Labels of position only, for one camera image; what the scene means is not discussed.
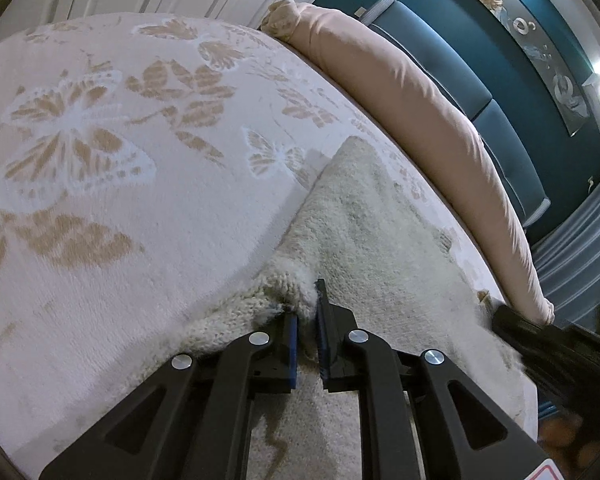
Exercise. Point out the cream knitted sweater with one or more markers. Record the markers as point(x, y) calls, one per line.
point(379, 258)

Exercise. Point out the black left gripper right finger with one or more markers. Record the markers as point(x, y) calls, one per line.
point(421, 416)

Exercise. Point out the pink rolled duvet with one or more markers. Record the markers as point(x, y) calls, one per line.
point(434, 134)

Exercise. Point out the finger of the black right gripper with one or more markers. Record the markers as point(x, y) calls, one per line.
point(563, 362)

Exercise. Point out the butterfly pattern bed cover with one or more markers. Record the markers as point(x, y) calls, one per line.
point(149, 167)

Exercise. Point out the teal upholstered headboard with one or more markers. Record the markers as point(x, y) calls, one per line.
point(397, 23)

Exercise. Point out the floral wall art panel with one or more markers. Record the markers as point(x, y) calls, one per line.
point(543, 36)

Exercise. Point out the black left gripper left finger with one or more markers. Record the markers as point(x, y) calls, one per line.
point(191, 419)

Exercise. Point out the grey striped curtain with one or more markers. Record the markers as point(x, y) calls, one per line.
point(568, 265)

